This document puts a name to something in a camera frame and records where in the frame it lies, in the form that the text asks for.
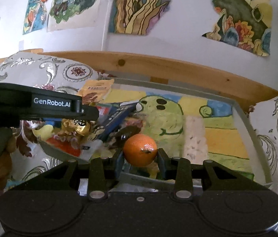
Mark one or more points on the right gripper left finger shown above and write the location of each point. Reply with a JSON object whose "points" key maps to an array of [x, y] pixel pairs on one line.
{"points": [[103, 175]]}

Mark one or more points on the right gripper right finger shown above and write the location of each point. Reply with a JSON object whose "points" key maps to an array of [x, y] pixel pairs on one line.
{"points": [[179, 170]]}

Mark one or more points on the rice cracker stick pack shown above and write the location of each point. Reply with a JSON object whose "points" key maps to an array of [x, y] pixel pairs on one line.
{"points": [[195, 147]]}

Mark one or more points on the quail egg snack pack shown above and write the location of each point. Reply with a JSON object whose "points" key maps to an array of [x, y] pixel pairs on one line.
{"points": [[73, 137]]}

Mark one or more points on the orange mandarin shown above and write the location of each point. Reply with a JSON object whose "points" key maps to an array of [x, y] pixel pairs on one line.
{"points": [[140, 150]]}

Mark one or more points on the dark blue milk powder sachet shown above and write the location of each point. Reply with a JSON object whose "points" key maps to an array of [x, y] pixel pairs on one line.
{"points": [[117, 115]]}

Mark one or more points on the orange yellow snack packet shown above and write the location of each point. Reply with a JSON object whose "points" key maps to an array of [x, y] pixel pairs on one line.
{"points": [[89, 108]]}

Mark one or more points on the dark dried fruit packet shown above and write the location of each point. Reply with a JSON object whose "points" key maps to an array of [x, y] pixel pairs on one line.
{"points": [[118, 139]]}

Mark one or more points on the grey tray with drawing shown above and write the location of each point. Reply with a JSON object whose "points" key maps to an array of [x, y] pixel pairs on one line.
{"points": [[183, 123]]}

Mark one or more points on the anime girl poster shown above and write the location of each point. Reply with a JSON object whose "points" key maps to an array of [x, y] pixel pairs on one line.
{"points": [[35, 16]]}

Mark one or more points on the floral satin bed cover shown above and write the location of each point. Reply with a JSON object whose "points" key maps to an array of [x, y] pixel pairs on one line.
{"points": [[263, 118]]}

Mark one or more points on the blond boy poster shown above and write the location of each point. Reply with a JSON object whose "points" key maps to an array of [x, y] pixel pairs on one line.
{"points": [[70, 14]]}

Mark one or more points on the landscape flowers poster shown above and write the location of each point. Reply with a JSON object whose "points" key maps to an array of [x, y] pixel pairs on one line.
{"points": [[245, 24]]}

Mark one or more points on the wooden bed frame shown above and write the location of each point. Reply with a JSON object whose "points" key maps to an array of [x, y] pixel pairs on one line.
{"points": [[166, 71]]}

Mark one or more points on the white wall pipe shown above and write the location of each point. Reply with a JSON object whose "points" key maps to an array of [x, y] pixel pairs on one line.
{"points": [[106, 25]]}

